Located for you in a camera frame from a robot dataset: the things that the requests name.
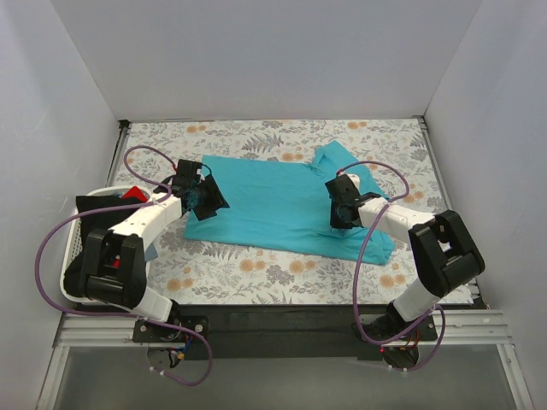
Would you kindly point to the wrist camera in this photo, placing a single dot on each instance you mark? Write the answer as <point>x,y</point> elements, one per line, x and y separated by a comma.
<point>187,174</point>
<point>342,189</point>

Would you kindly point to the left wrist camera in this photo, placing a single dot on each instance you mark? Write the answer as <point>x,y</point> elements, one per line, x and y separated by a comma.
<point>187,174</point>

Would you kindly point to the grey blue t shirt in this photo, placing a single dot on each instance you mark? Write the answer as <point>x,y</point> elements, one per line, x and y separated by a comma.
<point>150,253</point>

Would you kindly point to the turquoise t shirt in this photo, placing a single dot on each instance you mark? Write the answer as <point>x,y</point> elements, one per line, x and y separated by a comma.
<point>285,206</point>

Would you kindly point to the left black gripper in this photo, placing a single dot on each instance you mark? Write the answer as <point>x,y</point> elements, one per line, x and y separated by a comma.
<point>209,197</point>

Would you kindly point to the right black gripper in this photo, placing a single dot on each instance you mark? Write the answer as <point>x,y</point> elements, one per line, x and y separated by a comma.
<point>338,209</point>

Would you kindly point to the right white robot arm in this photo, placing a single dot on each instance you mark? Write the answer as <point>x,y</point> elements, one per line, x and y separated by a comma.
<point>445,255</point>

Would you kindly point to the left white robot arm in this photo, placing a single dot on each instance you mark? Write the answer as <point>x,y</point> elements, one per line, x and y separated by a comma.
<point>114,269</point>

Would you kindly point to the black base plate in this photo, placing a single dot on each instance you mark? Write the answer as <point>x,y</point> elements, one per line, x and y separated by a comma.
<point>278,331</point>

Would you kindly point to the black t shirt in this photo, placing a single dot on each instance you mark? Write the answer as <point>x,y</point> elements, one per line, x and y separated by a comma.
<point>95,221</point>

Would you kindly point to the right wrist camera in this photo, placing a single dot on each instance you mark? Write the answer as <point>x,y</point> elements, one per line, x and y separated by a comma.
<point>342,189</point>

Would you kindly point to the red t shirt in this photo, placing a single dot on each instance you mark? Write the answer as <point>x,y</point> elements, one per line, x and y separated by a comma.
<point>135,193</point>

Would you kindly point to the aluminium frame rail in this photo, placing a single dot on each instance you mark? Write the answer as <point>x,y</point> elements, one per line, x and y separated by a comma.
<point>454,327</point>

